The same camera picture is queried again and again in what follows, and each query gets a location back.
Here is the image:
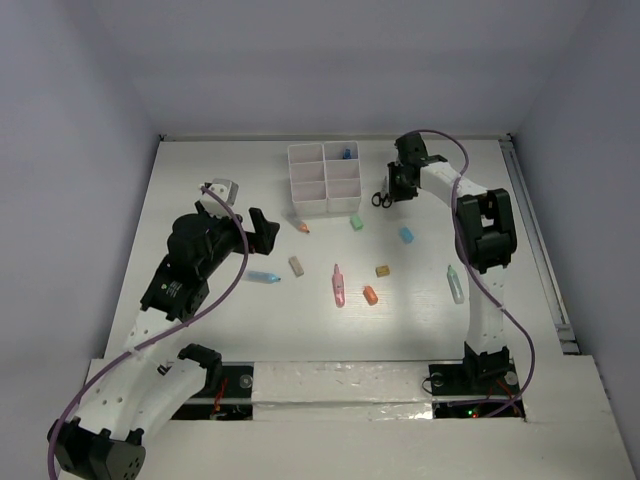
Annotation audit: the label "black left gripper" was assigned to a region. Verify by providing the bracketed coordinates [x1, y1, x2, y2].
[197, 198, 278, 277]

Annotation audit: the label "black handled scissors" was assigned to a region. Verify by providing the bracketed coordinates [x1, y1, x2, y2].
[371, 176, 393, 209]

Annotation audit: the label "grey eraser block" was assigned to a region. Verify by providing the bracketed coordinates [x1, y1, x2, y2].
[288, 256, 304, 277]

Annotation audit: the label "brown eraser block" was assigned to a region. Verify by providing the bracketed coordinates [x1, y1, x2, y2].
[375, 265, 390, 277]

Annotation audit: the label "pink highlighter pen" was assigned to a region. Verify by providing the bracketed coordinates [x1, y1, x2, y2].
[332, 264, 345, 308]

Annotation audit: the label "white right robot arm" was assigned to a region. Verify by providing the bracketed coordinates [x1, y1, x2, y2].
[387, 131, 517, 397]

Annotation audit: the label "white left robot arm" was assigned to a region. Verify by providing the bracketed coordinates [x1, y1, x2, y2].
[48, 205, 280, 479]

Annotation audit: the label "orange tip clear highlighter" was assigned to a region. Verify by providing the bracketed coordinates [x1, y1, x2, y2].
[284, 211, 310, 234]

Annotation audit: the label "blue highlighter pen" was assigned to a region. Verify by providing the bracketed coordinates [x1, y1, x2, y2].
[242, 270, 281, 284]

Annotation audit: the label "blue highlighter cap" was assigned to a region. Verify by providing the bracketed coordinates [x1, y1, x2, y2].
[399, 227, 414, 244]

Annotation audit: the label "green highlighter cap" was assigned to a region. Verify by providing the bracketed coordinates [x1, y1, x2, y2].
[350, 214, 364, 231]

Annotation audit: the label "white left organizer box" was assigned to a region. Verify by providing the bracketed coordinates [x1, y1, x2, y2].
[287, 143, 328, 218]

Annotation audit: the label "green highlighter pen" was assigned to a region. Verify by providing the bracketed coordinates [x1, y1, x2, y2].
[446, 265, 465, 305]

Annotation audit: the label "orange highlighter cap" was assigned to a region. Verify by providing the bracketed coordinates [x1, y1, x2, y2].
[363, 285, 379, 306]

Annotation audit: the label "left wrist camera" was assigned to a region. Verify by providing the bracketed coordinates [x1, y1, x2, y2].
[200, 178, 239, 207]

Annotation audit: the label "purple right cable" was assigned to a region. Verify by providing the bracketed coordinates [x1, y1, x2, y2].
[404, 129, 537, 419]

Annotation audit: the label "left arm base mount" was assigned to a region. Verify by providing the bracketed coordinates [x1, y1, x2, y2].
[172, 363, 254, 421]

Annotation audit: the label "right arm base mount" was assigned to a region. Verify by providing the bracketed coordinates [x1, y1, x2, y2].
[421, 345, 526, 419]

